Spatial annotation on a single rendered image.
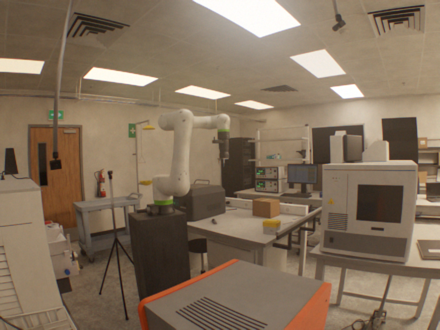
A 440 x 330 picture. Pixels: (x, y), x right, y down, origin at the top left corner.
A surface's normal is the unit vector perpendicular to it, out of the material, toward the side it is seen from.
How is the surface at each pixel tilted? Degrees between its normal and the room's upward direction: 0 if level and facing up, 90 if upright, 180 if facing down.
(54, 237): 90
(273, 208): 90
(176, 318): 0
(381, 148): 90
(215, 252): 90
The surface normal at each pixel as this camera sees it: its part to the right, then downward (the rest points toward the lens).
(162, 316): -0.03, -1.00
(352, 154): 0.40, 0.02
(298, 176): -0.67, -0.03
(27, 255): 0.74, 0.00
